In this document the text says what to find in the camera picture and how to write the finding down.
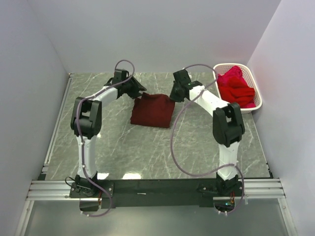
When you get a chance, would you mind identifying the white plastic laundry basket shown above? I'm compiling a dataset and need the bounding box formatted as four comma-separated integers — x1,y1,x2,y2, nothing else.
214,63,262,113

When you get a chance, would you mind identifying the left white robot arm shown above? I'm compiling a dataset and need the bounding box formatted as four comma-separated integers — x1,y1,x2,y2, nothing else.
70,69,147,197

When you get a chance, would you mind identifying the pink t shirt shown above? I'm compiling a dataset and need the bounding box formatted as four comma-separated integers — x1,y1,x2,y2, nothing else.
216,65,256,109

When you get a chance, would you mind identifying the maroon t shirt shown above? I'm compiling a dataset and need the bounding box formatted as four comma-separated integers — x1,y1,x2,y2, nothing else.
130,92,175,128

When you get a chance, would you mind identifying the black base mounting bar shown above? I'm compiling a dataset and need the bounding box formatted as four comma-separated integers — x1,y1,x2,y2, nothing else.
69,178,243,208

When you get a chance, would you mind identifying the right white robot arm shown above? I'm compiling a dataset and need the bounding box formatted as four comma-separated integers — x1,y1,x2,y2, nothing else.
170,69,245,195

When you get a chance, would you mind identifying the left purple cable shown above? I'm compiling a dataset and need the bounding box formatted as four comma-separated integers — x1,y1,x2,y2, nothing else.
76,59,137,217

